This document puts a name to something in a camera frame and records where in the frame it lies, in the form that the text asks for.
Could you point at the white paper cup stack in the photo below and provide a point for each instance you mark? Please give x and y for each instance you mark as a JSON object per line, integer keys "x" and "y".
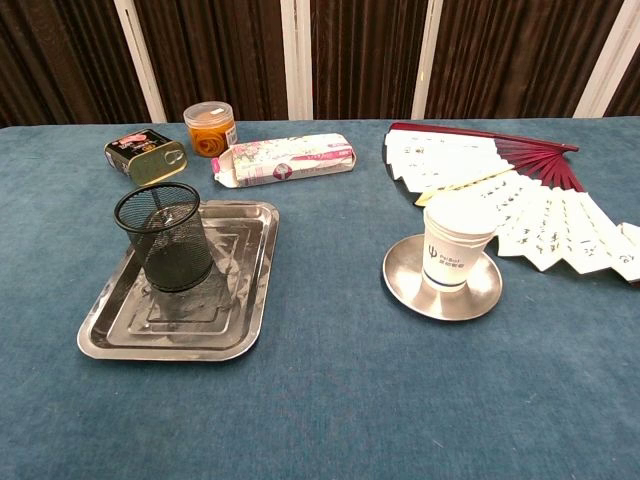
{"x": 450, "y": 250}

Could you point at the black mesh pen holder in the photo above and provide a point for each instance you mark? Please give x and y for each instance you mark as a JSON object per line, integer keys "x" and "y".
{"x": 170, "y": 240}

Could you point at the round steel plate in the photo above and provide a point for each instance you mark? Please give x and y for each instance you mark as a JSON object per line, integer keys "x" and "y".
{"x": 480, "y": 295}

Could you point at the pink floral carton box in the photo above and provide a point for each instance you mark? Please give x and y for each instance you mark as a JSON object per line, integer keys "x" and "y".
{"x": 290, "y": 160}

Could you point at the rectangular steel tray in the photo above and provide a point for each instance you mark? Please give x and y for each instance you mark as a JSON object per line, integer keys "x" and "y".
{"x": 200, "y": 325}

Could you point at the clear jar orange contents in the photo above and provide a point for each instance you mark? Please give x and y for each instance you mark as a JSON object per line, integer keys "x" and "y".
{"x": 210, "y": 135}

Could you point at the blue felt table cover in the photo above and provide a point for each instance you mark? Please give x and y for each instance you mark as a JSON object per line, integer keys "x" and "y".
{"x": 320, "y": 400}

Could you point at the black gold tin can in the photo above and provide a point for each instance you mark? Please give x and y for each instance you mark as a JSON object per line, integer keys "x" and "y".
{"x": 150, "y": 165}

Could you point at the brown curtain panel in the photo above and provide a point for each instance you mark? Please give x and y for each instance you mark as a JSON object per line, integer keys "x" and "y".
{"x": 60, "y": 55}
{"x": 627, "y": 95}
{"x": 225, "y": 50}
{"x": 515, "y": 55}
{"x": 365, "y": 55}

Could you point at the paper folding fan red ribs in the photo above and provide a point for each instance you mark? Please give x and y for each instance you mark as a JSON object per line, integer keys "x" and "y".
{"x": 550, "y": 225}

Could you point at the white partition post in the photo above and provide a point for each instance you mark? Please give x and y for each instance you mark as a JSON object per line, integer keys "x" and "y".
{"x": 607, "y": 55}
{"x": 140, "y": 55}
{"x": 426, "y": 55}
{"x": 296, "y": 55}

